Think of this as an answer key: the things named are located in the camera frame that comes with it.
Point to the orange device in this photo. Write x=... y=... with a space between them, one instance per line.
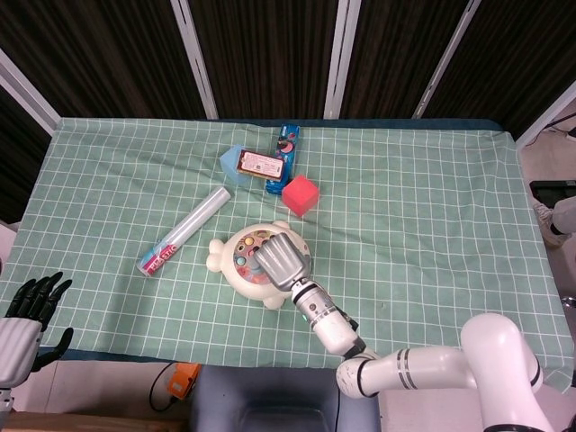
x=182 y=382

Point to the white sneaker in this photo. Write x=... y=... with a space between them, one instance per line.
x=546 y=222

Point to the plastic food wrap roll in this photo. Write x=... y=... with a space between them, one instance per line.
x=189 y=227

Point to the grey blue padded seat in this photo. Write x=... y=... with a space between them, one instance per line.
x=270 y=400

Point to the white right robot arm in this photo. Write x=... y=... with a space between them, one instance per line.
x=432 y=369

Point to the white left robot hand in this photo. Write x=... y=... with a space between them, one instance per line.
x=18 y=342

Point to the white animal-shaped button toy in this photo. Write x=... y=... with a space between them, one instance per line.
x=225 y=265

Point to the green checkered tablecloth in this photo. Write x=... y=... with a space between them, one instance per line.
x=405 y=270

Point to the light blue foam block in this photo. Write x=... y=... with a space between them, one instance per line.
x=228 y=164

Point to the white slotted frame post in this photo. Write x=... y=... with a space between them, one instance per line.
x=342 y=58
x=445 y=58
x=193 y=54
x=546 y=119
x=27 y=92

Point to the blue cookie pack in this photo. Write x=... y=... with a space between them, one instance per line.
x=288 y=135

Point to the brown wooden board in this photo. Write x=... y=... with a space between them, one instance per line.
x=90 y=423

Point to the brown snack box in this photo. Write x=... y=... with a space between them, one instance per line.
x=261 y=164

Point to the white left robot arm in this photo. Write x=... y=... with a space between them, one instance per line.
x=4 y=396

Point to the black flat box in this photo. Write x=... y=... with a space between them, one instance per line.
x=553 y=191

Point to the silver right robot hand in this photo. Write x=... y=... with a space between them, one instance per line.
x=283 y=263

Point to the dark brown curtain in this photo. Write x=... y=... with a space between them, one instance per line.
x=270 y=54

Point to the red foam cube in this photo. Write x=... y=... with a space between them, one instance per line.
x=299 y=195

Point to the grey trouser leg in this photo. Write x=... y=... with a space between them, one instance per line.
x=567 y=213

